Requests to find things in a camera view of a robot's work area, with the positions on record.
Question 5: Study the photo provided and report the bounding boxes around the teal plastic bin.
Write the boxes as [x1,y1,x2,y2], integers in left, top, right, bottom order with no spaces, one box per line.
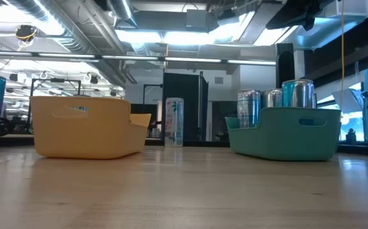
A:
[224,106,343,162]

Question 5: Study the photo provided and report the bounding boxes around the yellow plastic bin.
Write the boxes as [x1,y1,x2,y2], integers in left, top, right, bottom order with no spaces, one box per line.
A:
[30,95,152,160]

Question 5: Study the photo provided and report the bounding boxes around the black tower fan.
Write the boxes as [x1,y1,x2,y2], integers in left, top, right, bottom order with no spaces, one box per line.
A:
[275,43,295,90]

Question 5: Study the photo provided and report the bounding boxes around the long ceiling light strip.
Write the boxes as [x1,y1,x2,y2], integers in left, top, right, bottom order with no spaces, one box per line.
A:
[0,50,277,66]

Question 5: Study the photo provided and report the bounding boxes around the small dark figurine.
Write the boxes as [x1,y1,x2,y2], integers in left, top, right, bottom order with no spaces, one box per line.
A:
[345,127,357,144]

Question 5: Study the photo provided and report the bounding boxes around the yellow hanging cord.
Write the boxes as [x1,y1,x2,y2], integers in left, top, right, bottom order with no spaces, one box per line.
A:
[339,0,346,111]

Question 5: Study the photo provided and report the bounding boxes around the silver ventilation duct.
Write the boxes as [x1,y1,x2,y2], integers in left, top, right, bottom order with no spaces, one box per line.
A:
[8,0,131,87]

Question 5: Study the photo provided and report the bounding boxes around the black metal frame stand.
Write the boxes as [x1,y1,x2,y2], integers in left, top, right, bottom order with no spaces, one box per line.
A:
[27,78,83,134]

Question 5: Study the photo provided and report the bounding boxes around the ceiling cable reel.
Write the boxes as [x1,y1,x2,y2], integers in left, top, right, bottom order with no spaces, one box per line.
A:
[14,24,38,43]

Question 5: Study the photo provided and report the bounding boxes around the black hose loop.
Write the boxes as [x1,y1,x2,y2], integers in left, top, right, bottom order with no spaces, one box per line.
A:
[0,116,18,137]

